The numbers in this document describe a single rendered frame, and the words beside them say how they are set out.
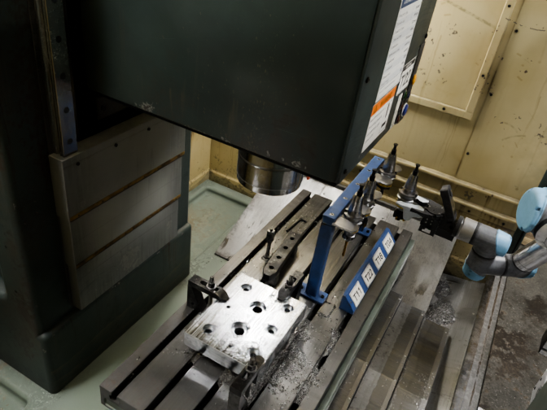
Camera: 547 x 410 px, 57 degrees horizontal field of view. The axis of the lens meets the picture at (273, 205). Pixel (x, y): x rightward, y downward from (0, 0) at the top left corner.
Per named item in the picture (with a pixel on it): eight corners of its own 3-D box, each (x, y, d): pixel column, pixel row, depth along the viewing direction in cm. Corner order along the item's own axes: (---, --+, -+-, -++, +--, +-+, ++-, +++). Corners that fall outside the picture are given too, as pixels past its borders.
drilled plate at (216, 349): (304, 316, 151) (307, 304, 148) (255, 385, 129) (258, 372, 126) (240, 284, 158) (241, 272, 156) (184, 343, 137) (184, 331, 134)
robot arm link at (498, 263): (496, 285, 164) (510, 260, 157) (464, 281, 163) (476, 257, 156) (488, 268, 170) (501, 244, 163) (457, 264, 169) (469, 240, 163)
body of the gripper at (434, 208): (415, 229, 164) (451, 245, 160) (424, 208, 159) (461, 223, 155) (421, 219, 170) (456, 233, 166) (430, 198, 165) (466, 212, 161)
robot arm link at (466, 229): (475, 228, 154) (479, 216, 160) (461, 222, 155) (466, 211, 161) (466, 247, 158) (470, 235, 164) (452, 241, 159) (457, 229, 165)
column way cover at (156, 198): (182, 235, 181) (186, 102, 152) (81, 315, 145) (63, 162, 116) (172, 230, 183) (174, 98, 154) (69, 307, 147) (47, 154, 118)
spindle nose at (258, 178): (267, 155, 129) (273, 112, 122) (315, 182, 121) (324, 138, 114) (221, 174, 118) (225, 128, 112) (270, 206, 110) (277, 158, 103)
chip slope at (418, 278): (440, 276, 225) (460, 230, 211) (395, 387, 172) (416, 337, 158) (269, 203, 255) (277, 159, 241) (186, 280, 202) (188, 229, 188)
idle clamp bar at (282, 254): (299, 248, 183) (302, 234, 180) (270, 292, 163) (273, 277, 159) (287, 243, 185) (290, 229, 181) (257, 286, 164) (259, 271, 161)
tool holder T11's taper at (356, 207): (348, 207, 151) (353, 189, 147) (362, 211, 150) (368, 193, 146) (345, 215, 147) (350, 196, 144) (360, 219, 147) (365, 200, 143)
